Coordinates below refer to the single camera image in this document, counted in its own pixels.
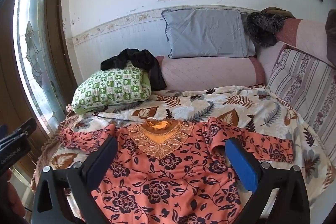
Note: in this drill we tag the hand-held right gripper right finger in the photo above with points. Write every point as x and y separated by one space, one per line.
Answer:
241 163

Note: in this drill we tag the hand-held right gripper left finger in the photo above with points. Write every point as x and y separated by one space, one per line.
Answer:
105 158

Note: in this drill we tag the orange floral garment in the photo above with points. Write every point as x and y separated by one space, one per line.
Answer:
162 182

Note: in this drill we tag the leaf-printed beige blanket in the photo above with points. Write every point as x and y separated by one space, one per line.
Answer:
236 103

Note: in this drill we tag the green patterned pillow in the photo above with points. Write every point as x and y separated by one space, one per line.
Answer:
110 87

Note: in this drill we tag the pink bolster cushion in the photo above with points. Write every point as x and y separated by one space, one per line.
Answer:
210 71

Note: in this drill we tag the black cloth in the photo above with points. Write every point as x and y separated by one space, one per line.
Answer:
155 69

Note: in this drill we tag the wooden stained glass door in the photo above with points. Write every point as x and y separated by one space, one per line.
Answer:
34 43

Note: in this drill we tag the striped floral cushion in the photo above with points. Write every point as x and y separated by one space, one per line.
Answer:
302 77

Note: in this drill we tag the grey pillow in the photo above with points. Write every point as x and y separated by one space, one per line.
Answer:
207 32

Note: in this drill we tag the dark furry item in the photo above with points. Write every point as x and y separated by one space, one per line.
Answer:
262 27

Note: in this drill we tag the olive cloth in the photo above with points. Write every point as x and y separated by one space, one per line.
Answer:
275 11

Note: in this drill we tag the dark brown cushion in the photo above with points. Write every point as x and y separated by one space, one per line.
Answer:
331 35

